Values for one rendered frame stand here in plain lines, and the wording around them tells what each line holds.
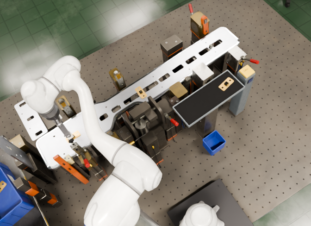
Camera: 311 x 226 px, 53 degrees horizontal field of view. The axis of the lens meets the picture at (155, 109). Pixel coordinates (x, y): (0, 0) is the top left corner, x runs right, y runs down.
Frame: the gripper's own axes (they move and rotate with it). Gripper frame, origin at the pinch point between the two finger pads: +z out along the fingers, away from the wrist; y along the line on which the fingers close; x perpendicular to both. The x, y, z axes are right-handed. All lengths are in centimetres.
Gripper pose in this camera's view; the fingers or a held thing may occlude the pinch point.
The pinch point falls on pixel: (64, 127)
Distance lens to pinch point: 170.8
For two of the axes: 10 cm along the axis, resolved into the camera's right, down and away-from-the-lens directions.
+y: -5.7, -7.0, 4.2
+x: -8.2, 5.5, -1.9
